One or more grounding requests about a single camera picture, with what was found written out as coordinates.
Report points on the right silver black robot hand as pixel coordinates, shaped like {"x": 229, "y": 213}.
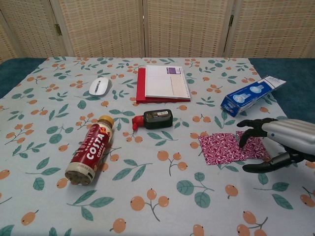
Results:
{"x": 290, "y": 135}

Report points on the floral printed tablecloth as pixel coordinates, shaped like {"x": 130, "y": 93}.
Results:
{"x": 147, "y": 172}

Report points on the blue white carton box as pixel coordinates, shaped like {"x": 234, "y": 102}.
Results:
{"x": 246, "y": 98}

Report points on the pink patterned pouch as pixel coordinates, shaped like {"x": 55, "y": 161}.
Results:
{"x": 219, "y": 150}

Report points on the red notebook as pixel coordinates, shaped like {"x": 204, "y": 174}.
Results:
{"x": 140, "y": 86}

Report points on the woven folding screen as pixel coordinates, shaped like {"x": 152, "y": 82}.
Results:
{"x": 98, "y": 29}

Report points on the white spiral notebook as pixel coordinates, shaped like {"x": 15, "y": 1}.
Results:
{"x": 162, "y": 83}

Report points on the Costa coffee bottle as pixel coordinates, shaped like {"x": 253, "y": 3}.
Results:
{"x": 92, "y": 147}

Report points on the black ink bottle red cap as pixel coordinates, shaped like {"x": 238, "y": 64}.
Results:
{"x": 157, "y": 119}

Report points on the blue felt table cover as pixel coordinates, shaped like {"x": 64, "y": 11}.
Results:
{"x": 295, "y": 98}

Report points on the white computer mouse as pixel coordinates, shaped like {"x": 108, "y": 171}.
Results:
{"x": 99, "y": 86}

